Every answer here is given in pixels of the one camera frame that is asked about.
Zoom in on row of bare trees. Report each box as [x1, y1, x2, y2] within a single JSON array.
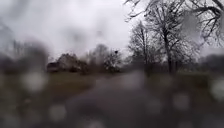
[[78, 43, 134, 74]]

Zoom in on grey asphalt path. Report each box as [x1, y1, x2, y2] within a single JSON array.
[[31, 70, 224, 128]]

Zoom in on building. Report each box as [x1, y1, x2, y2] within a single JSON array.
[[46, 53, 84, 74]]

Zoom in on grass field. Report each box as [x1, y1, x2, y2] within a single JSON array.
[[0, 70, 129, 128]]

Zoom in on large bare tree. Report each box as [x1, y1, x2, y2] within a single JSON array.
[[123, 0, 224, 76]]

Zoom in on grass verge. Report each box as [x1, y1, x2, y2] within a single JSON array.
[[146, 69, 224, 111]]

